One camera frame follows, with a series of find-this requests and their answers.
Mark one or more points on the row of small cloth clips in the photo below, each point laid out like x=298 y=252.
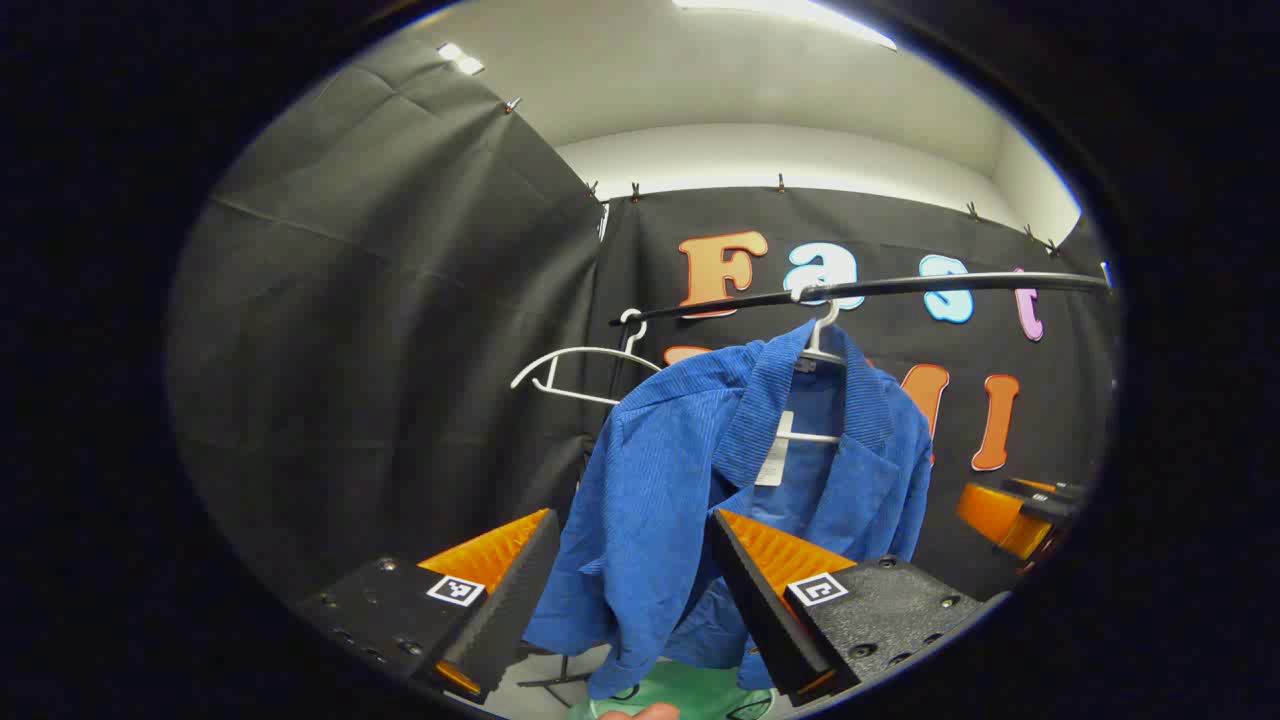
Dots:
x=512 y=104

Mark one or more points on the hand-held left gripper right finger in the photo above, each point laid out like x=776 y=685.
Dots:
x=765 y=620

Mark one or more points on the black backdrop cloth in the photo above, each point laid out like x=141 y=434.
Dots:
x=900 y=230
x=400 y=330

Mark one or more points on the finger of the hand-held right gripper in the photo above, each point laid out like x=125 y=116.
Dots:
x=1050 y=489
x=995 y=515

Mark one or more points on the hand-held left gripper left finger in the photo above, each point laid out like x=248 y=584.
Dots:
x=505 y=620

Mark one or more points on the white plastic hanger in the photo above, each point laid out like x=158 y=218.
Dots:
x=818 y=352
x=590 y=349

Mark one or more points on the black clothes rack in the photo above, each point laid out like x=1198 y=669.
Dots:
x=900 y=287

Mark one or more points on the large ceiling light panel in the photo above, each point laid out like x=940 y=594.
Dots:
x=790 y=15

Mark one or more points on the small ceiling light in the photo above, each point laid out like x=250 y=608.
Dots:
x=460 y=58

